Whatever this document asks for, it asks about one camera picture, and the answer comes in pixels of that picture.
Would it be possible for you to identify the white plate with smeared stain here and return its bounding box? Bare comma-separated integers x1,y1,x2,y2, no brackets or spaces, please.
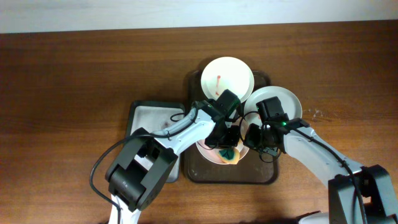
196,139,249,165

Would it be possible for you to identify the white plate with red stain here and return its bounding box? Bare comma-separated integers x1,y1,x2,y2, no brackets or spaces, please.
201,57,254,103

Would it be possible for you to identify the small grey soapy tray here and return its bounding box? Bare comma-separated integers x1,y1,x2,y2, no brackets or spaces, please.
124,100,186,184

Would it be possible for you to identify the pale grey-green plate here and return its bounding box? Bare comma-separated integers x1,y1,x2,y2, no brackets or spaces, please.
244,86,302,126

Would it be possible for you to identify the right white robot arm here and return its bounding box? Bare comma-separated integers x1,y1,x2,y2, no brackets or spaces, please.
244,118,397,223

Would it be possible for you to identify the green and yellow sponge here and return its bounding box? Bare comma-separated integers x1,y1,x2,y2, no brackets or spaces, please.
217,147,240,165

